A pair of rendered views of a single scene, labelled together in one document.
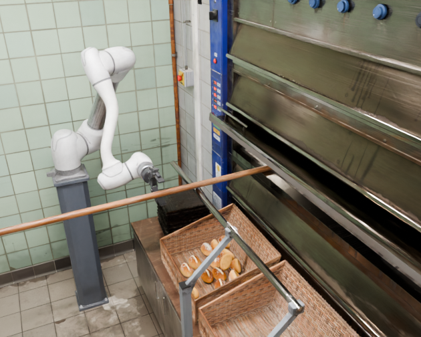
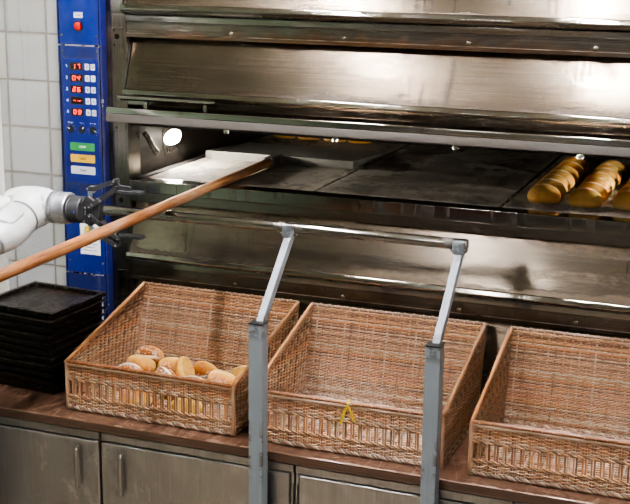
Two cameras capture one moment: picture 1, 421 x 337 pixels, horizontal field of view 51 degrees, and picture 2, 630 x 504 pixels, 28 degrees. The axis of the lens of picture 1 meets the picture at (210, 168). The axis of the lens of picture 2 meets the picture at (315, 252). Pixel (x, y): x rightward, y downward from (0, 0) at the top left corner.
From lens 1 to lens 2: 2.44 m
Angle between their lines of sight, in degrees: 44
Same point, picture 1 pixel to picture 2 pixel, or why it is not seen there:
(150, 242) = (8, 400)
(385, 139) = (469, 41)
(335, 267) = (412, 257)
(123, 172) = (26, 214)
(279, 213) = (276, 238)
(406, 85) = not seen: outside the picture
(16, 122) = not seen: outside the picture
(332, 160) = (391, 98)
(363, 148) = (433, 67)
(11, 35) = not seen: outside the picture
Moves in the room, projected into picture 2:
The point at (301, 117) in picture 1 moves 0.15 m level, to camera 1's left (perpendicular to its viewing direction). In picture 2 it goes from (311, 63) to (274, 66)
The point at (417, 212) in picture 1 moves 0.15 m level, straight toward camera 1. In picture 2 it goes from (532, 106) to (556, 113)
